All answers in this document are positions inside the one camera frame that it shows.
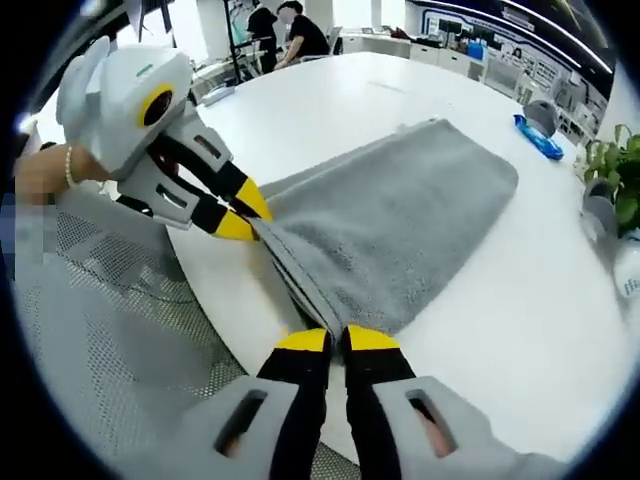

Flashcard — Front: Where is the white power strip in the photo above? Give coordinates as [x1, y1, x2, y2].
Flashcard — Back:
[202, 85, 237, 107]

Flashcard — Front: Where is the row of white cabinets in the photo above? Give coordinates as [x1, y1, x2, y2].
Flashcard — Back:
[344, 29, 531, 99]

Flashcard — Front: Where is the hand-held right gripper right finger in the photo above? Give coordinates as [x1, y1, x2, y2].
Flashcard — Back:
[339, 323, 506, 480]

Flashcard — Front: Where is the green potted plant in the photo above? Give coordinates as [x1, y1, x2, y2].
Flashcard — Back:
[582, 124, 640, 236]

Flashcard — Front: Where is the person's left hand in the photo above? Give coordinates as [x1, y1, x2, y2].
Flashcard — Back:
[73, 148, 115, 184]

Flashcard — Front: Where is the white table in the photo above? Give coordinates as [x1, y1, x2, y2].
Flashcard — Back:
[164, 49, 640, 466]

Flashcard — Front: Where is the grey mesh office chair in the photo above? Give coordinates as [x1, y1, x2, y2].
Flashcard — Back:
[9, 192, 361, 480]

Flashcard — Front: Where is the pearl bracelet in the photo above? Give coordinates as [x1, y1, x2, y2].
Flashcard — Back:
[64, 145, 82, 190]

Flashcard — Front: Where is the grey towel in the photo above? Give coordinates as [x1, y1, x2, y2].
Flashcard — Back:
[254, 118, 520, 337]

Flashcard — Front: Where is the blue wipes packet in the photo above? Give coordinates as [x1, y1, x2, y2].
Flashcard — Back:
[513, 113, 565, 161]

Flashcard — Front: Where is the white plastic bottle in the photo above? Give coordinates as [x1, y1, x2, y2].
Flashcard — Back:
[613, 239, 640, 301]

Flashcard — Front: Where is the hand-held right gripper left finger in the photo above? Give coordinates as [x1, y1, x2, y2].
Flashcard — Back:
[167, 327, 335, 480]

